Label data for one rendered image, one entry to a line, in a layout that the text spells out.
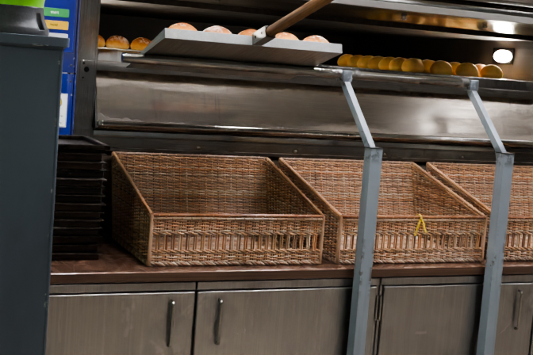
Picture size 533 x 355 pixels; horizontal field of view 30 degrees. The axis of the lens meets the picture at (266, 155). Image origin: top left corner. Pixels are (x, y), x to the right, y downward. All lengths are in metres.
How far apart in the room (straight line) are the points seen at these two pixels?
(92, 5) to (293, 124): 0.80
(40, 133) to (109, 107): 1.10
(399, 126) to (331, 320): 0.92
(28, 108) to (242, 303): 1.04
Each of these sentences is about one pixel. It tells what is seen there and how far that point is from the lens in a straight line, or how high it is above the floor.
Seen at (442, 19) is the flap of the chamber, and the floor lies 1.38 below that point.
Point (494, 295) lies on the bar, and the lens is 3.28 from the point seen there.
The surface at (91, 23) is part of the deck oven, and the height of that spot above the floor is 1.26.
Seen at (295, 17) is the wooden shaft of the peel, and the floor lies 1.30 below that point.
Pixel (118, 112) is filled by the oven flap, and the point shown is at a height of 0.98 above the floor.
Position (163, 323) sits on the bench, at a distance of 2.84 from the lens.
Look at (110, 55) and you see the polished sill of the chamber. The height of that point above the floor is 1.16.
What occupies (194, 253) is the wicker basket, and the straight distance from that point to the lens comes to 2.88.
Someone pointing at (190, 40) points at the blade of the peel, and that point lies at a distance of 2.76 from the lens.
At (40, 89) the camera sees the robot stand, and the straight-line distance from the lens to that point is 2.15.
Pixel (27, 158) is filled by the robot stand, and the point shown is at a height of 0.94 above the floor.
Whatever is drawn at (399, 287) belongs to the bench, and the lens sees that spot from 3.14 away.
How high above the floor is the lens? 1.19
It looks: 6 degrees down
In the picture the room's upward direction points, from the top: 5 degrees clockwise
